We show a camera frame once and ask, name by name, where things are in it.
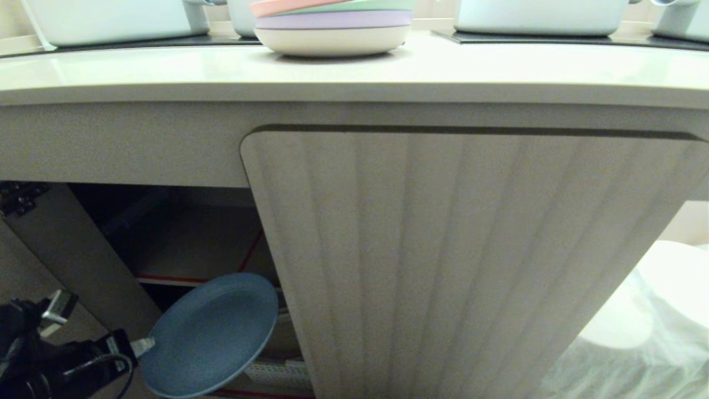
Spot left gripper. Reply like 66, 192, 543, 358
54, 329, 157, 386

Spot blue round plate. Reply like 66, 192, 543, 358
138, 272, 279, 399

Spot plain grey cabinet door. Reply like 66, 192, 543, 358
0, 183, 165, 399

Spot white dish rack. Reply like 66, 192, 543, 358
244, 311, 314, 395

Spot grey kitchen cabinet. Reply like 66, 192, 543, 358
0, 101, 709, 399

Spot ribbed grey cabinet door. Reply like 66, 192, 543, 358
239, 125, 709, 399

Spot red tape strip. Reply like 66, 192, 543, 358
136, 274, 210, 287
238, 229, 264, 273

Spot black door hinge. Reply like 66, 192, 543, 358
0, 181, 50, 218

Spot black cooktop mat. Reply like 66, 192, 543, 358
431, 29, 709, 52
0, 34, 264, 59

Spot large white pot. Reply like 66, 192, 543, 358
21, 0, 228, 49
453, 0, 643, 37

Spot small white pot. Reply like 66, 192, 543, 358
226, 0, 261, 38

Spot white bowl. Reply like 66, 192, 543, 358
254, 25, 411, 58

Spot pink plate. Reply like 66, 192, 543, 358
249, 0, 355, 18

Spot purple plate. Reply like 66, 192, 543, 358
254, 10, 414, 30

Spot green plate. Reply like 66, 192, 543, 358
277, 0, 415, 17

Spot white plastic bag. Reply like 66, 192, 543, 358
531, 239, 709, 399

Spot black cable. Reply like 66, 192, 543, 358
60, 352, 136, 399

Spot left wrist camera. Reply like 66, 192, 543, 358
39, 289, 79, 338

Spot white pot with handle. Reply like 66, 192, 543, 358
649, 0, 709, 44

